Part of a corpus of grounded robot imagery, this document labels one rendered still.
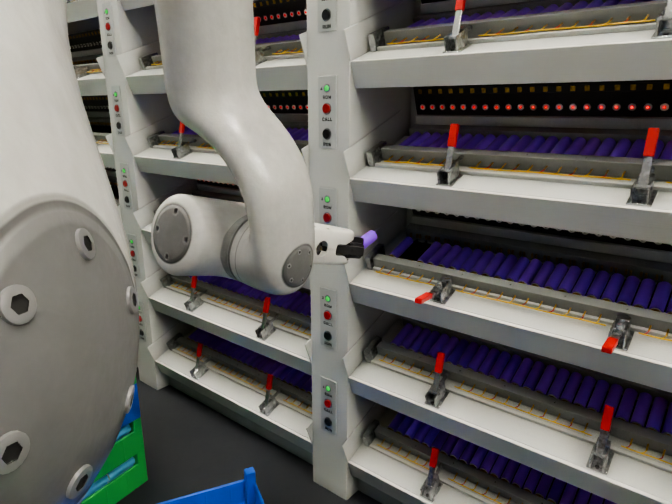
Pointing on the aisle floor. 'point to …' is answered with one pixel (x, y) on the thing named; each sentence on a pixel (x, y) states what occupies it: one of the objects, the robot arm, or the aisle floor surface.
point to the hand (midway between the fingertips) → (346, 246)
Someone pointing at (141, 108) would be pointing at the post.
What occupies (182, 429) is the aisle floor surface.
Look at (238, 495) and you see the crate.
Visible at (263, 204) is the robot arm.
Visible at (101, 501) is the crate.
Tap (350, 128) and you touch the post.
